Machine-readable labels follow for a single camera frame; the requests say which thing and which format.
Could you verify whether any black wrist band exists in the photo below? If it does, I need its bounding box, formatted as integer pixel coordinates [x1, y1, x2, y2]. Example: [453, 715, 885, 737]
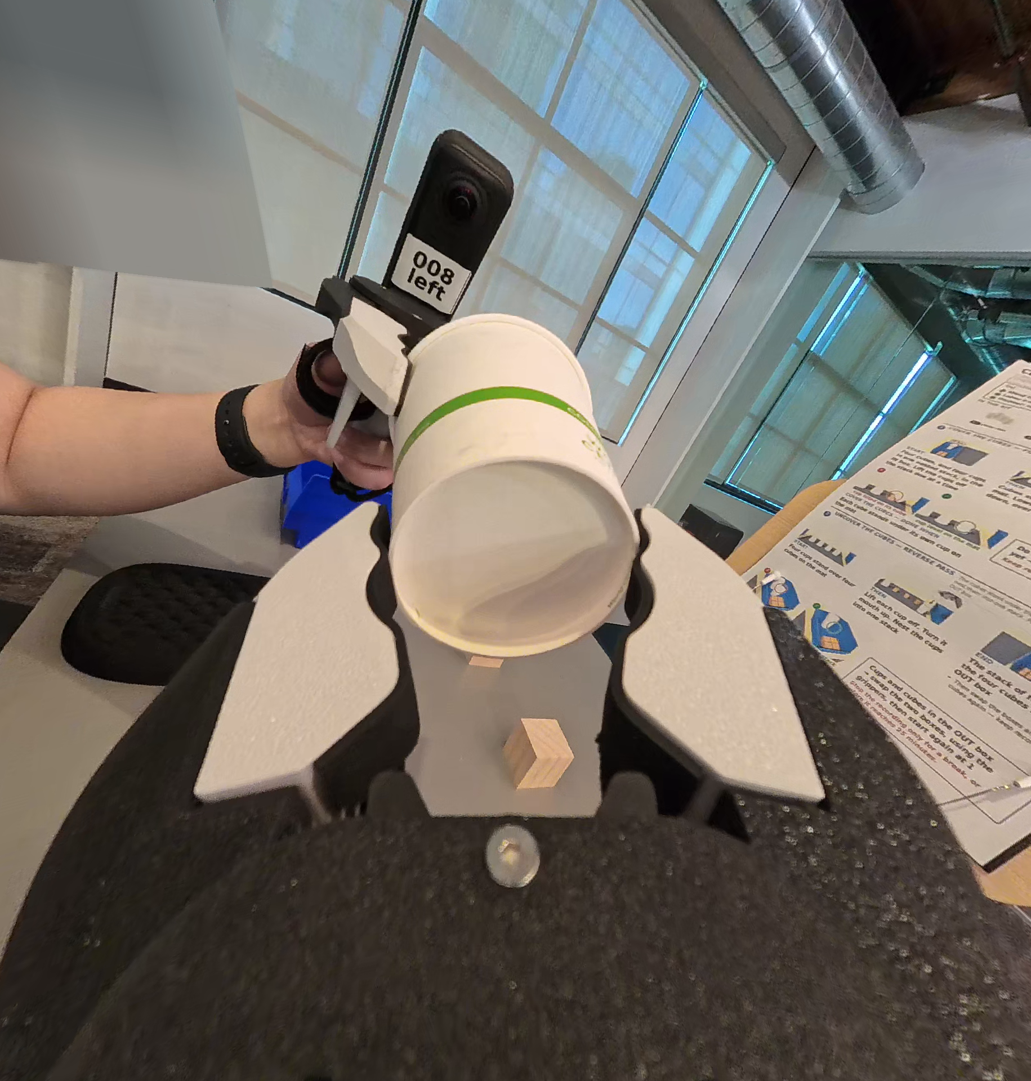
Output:
[213, 384, 292, 480]

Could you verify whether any black floor box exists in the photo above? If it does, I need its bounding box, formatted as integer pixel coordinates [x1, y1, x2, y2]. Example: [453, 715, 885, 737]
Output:
[680, 504, 746, 560]

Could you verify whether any blue plastic bin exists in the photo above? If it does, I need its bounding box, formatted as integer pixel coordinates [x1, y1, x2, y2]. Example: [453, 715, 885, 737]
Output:
[280, 463, 395, 550]

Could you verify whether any printed instruction sheet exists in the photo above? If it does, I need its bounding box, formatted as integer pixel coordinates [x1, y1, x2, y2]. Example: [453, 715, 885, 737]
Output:
[743, 359, 1031, 871]

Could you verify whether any stack of white cups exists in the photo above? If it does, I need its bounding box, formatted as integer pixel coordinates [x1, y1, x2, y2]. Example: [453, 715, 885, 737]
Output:
[387, 312, 640, 660]

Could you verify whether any large paned window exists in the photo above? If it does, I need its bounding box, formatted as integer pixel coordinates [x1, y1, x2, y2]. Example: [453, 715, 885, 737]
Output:
[708, 262, 959, 508]
[346, 0, 774, 444]

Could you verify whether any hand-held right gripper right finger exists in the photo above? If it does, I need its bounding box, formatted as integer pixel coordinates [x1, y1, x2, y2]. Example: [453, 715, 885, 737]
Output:
[598, 505, 827, 819]

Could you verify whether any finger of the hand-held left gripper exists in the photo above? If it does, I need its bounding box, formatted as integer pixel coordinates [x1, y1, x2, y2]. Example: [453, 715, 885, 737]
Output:
[323, 296, 412, 450]

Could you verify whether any black padded wrist rest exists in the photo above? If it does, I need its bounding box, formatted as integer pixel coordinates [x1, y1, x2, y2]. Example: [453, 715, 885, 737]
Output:
[59, 563, 273, 687]

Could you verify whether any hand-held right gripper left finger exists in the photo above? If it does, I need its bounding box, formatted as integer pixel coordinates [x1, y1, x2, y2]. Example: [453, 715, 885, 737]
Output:
[193, 502, 422, 820]

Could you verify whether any person's left forearm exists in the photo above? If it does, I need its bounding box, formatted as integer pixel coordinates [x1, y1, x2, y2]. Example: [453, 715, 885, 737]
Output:
[0, 346, 229, 516]

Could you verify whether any silver ventilation duct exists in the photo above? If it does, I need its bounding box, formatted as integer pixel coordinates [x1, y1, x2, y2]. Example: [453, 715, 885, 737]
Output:
[718, 0, 926, 216]

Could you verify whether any person's left hand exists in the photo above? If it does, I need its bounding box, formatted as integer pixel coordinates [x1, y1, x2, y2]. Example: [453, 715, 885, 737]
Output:
[257, 350, 396, 491]

